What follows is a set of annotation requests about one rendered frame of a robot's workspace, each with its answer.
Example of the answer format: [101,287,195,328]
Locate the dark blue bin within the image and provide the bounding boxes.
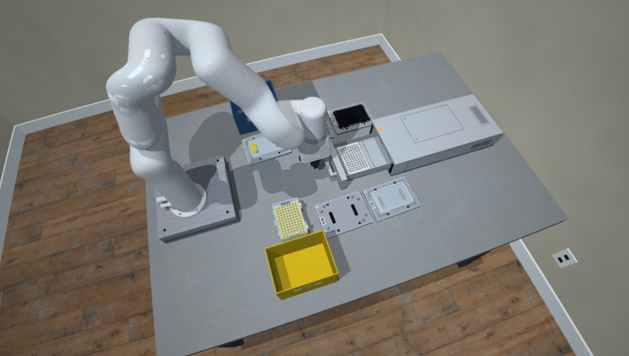
[229,80,274,135]

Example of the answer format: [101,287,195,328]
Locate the yellow open-top bin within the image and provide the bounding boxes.
[265,230,338,300]

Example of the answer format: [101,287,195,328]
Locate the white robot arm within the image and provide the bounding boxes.
[106,18,326,218]

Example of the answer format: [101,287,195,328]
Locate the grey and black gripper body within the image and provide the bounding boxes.
[298,132,332,163]

